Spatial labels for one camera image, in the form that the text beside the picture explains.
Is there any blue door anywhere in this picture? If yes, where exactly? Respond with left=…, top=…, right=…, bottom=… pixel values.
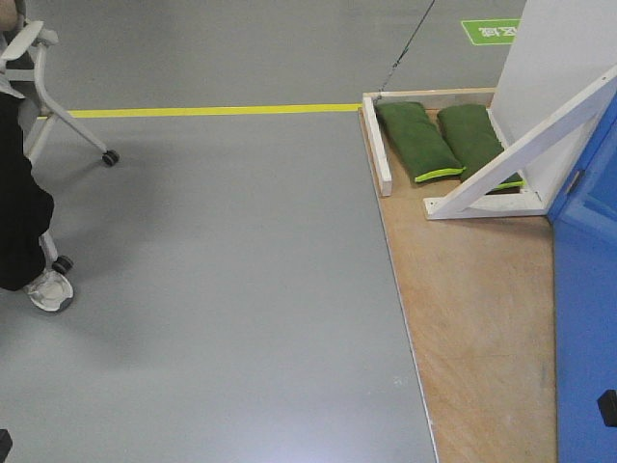
left=550, top=111, right=616, bottom=462

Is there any green sandbag left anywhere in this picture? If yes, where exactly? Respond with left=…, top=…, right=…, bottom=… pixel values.
left=375, top=101, right=465, bottom=183

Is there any green sandbag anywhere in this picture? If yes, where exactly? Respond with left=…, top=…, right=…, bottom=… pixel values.
left=437, top=104, right=504, bottom=182
left=375, top=101, right=465, bottom=183

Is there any white diagonal wooden brace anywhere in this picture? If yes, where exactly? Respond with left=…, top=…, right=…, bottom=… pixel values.
left=424, top=68, right=616, bottom=220

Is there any green sandbag right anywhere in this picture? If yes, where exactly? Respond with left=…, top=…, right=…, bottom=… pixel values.
left=437, top=104, right=504, bottom=182

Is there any green floor sign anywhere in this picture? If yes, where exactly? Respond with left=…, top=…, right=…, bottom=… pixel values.
left=461, top=18, right=521, bottom=46

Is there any person in black trousers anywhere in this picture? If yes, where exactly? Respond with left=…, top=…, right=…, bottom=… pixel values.
left=0, top=0, right=75, bottom=313

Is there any white rolling chair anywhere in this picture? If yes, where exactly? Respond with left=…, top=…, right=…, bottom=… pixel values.
left=0, top=19, right=121, bottom=275

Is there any black robot part right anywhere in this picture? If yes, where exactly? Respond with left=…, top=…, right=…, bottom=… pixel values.
left=597, top=389, right=617, bottom=427

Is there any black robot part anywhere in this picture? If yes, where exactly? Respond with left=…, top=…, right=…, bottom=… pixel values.
left=0, top=429, right=13, bottom=463
left=597, top=389, right=617, bottom=427

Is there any black robot part left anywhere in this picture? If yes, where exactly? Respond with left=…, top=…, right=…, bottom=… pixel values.
left=0, top=429, right=13, bottom=463

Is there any white wooden border frame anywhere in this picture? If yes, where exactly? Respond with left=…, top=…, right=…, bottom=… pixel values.
left=359, top=87, right=496, bottom=198

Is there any dark tension cord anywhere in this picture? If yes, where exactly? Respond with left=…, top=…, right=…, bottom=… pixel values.
left=375, top=0, right=438, bottom=100

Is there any white wall panel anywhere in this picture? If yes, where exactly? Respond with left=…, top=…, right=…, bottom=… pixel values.
left=491, top=0, right=617, bottom=204

